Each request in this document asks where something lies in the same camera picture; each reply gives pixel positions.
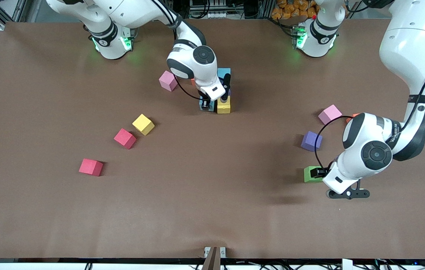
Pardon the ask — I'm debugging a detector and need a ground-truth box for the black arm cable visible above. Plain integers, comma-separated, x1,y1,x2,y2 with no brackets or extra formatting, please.
314,115,352,170
174,74,202,101

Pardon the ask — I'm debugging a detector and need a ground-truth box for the red foam cube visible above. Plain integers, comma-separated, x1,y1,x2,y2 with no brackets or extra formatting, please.
78,158,104,177
113,128,137,150

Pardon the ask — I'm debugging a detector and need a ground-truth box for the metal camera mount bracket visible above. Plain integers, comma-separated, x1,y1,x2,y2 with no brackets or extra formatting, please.
204,246,227,270

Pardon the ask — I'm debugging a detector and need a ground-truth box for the orange packets pile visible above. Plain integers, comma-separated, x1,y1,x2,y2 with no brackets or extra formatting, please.
270,0,317,20

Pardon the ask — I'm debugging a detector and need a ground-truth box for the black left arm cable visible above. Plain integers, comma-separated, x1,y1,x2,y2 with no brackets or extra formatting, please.
314,115,352,170

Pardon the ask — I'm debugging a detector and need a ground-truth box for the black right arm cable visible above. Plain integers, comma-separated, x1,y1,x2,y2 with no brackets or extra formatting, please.
174,74,202,101

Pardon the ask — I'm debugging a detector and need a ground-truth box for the cyan foam cube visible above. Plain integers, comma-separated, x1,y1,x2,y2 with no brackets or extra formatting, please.
199,98,218,112
217,67,232,85

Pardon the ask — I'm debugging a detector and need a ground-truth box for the grey electronics box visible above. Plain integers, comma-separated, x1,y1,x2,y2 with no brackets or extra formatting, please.
189,0,228,19

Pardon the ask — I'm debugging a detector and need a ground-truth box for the purple foam cube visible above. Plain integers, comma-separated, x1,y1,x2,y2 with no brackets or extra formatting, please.
301,131,323,152

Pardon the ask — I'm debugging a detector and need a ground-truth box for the pink foam cube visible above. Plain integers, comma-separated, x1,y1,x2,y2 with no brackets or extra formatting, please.
318,104,343,126
159,70,178,92

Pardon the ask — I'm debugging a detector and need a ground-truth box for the green foam cube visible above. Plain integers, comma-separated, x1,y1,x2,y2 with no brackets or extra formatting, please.
304,166,324,183

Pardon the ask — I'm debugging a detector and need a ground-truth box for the white power strip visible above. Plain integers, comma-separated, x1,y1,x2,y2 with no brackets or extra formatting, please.
117,0,160,22

